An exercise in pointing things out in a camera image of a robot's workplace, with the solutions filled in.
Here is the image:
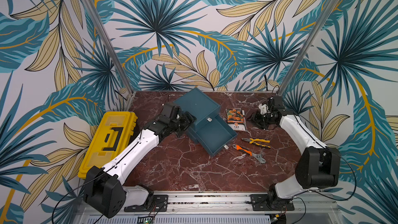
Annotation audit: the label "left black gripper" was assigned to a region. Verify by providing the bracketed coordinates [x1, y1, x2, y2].
[170, 110, 197, 137]

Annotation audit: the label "teal drawer cabinet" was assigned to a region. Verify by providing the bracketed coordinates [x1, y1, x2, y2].
[173, 88, 221, 134]

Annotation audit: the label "orange flower seed bag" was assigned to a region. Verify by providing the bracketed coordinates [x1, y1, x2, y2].
[226, 108, 247, 131]

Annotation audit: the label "teal drawer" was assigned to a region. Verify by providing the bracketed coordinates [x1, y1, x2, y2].
[191, 115, 237, 157]

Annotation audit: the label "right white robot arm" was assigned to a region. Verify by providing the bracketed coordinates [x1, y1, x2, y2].
[249, 110, 341, 200]

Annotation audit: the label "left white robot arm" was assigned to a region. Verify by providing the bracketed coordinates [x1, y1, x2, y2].
[83, 108, 196, 218]

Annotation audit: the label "orange adjustable wrench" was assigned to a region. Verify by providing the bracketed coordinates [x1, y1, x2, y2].
[232, 144, 266, 164]

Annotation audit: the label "yellow plastic toolbox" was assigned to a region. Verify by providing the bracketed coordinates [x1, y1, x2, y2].
[78, 112, 138, 179]

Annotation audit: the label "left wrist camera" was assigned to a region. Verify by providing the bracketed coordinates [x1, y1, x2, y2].
[161, 102, 180, 120]

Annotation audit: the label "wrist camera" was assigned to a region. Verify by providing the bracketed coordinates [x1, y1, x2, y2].
[161, 102, 180, 120]
[259, 96, 285, 115]

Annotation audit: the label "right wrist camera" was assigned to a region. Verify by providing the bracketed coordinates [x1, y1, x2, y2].
[259, 96, 285, 115]

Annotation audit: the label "yellow handled pliers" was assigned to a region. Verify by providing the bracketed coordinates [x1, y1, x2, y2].
[241, 138, 271, 148]

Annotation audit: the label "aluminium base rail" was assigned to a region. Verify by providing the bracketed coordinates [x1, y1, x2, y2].
[72, 191, 344, 224]

